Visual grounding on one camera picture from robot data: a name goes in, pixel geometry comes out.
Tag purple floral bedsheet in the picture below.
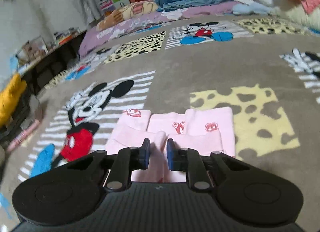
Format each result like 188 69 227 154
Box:
79 1 240 56

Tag pile of small desk clutter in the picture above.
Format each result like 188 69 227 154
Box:
54 27 82 45

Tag light blue cloth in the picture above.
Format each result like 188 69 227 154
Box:
231 3 275 15

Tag pink folded garment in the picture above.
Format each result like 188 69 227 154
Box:
6 119 42 153

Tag yellow folded sweater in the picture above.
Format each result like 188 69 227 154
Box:
0 72 27 128

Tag dark wooden desk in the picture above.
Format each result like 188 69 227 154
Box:
15 29 88 98

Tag cream quilt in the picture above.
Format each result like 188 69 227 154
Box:
271 0 320 33

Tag pink printed pants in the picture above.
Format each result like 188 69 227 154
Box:
105 107 236 182

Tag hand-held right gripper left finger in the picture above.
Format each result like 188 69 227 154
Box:
66 138 151 192

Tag cartoon printed brown blanket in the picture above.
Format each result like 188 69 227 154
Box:
0 14 320 222

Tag cardboard box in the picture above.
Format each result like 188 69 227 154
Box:
22 36 49 56

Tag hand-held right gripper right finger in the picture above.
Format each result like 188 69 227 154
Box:
167 138 250 192

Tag dark striped folded garment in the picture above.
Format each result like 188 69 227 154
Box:
5 92 42 138

